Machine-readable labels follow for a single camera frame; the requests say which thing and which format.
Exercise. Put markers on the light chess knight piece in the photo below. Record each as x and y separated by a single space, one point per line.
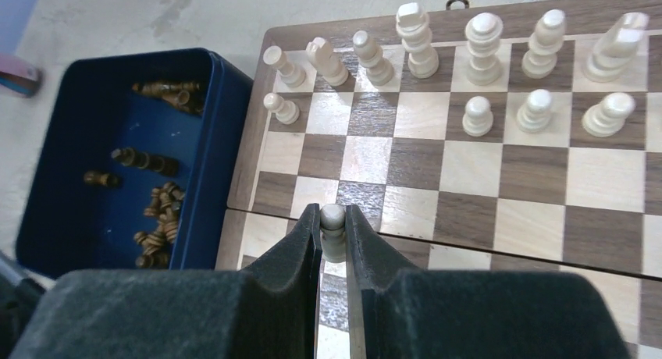
321 55

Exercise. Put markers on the wooden chess board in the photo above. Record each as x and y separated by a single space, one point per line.
556 200

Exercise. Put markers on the dark chess piece small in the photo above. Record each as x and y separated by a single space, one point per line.
131 157

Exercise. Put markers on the light pawn column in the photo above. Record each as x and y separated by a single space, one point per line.
286 111

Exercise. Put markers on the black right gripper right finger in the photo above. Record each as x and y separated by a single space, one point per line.
398 310

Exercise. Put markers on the pink capped bottle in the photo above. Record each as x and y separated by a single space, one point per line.
19 77

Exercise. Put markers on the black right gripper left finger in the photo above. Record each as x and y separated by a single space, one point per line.
266 310

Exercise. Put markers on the dark chess pieces pile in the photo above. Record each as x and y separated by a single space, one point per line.
157 244

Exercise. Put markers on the dark blue plastic tray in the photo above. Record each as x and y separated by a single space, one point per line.
69 225

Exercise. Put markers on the dark chess piece single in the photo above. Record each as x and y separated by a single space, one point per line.
104 179

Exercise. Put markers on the light pawn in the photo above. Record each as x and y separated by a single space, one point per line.
332 223

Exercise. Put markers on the dark chess pieces row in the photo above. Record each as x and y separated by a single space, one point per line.
184 96

